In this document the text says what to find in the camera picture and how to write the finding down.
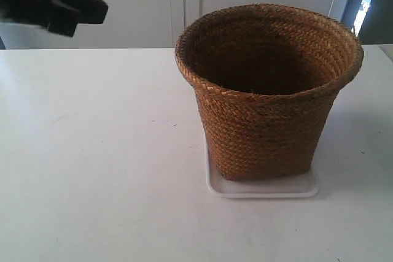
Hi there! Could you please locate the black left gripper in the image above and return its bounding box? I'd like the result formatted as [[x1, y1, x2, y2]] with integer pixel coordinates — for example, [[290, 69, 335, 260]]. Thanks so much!
[[1, 0, 109, 37]]

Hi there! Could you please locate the white plastic tray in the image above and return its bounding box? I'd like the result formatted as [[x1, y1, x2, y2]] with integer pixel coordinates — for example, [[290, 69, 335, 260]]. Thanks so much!
[[204, 142, 321, 199]]

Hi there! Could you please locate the woven straw basket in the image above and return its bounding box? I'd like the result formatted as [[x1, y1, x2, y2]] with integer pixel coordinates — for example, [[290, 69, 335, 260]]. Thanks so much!
[[175, 3, 364, 181]]

